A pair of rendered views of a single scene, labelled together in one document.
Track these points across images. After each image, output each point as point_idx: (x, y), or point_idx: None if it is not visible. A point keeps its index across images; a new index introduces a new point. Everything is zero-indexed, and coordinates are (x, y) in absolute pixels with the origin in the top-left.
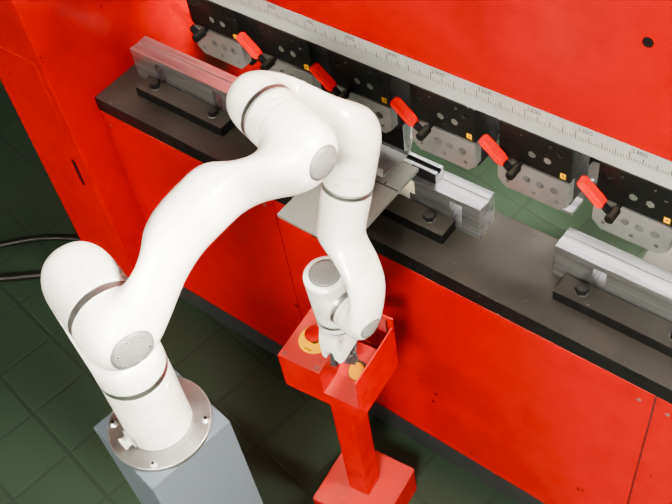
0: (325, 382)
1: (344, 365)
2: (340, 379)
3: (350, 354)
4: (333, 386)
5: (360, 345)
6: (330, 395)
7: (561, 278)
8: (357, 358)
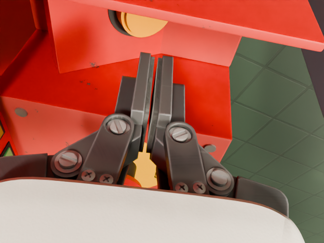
0: (212, 81)
1: (138, 47)
2: (179, 40)
3: (172, 141)
4: (206, 50)
5: (63, 37)
6: (235, 49)
7: None
8: (144, 64)
